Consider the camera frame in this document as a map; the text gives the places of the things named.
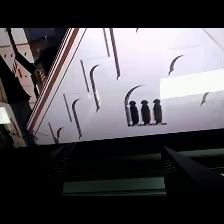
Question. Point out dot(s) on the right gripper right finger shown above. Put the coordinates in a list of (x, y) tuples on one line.
[(190, 180)]

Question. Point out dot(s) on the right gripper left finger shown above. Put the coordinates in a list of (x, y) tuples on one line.
[(50, 173)]

